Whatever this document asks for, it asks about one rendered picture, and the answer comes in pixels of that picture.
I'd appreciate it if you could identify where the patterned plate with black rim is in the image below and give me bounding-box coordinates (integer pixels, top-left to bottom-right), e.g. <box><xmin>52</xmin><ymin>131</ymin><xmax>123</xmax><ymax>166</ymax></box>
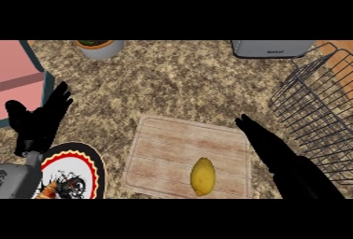
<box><xmin>31</xmin><ymin>141</ymin><xmax>107</xmax><ymax>200</ymax></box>

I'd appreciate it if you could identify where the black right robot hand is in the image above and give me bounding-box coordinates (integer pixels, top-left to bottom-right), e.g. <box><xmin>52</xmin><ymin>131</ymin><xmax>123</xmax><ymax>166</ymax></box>
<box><xmin>235</xmin><ymin>113</ymin><xmax>346</xmax><ymax>200</ymax></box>

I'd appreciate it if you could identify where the pink tray with teal rim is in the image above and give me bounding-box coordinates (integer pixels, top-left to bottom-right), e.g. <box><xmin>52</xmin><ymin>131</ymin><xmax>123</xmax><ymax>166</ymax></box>
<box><xmin>0</xmin><ymin>39</ymin><xmax>56</xmax><ymax>129</ymax></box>

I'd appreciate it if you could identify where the grey plant pot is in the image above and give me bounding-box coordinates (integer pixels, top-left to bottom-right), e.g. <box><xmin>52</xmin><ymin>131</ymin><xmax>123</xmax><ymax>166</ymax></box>
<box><xmin>74</xmin><ymin>39</ymin><xmax>126</xmax><ymax>61</ymax></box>

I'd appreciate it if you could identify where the yellow lemon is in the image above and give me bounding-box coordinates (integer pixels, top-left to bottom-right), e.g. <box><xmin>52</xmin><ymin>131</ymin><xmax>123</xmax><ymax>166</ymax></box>
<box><xmin>189</xmin><ymin>157</ymin><xmax>219</xmax><ymax>198</ymax></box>

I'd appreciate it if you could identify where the grey appliance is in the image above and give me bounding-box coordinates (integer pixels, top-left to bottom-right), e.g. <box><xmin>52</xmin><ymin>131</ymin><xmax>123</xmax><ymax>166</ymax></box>
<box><xmin>231</xmin><ymin>39</ymin><xmax>318</xmax><ymax>60</ymax></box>

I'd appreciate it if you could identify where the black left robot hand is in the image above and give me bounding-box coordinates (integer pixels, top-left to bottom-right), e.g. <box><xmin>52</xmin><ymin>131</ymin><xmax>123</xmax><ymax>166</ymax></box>
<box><xmin>5</xmin><ymin>80</ymin><xmax>74</xmax><ymax>158</ymax></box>

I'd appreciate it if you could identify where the dark wire basket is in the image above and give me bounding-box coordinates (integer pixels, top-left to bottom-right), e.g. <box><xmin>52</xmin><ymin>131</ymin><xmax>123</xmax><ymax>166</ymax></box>
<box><xmin>268</xmin><ymin>41</ymin><xmax>353</xmax><ymax>186</ymax></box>

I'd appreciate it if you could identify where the pale wooden cutting board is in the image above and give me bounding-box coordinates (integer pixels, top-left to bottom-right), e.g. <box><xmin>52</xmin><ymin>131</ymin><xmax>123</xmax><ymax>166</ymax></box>
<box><xmin>121</xmin><ymin>114</ymin><xmax>256</xmax><ymax>200</ymax></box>

